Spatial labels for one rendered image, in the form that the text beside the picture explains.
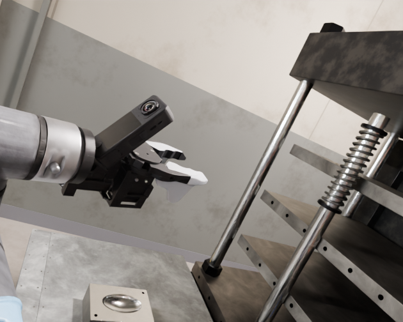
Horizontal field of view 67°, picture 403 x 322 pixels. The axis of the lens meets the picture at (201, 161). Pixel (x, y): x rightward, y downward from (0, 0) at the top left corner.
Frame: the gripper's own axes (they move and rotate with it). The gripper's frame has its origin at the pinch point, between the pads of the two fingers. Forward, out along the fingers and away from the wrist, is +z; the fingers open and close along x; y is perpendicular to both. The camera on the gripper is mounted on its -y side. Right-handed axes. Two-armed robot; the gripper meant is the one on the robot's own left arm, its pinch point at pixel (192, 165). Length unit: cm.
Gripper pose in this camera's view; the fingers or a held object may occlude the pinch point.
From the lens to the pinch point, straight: 51.8
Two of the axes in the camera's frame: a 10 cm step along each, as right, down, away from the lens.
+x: 5.4, 5.5, -6.4
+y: -4.9, 8.2, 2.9
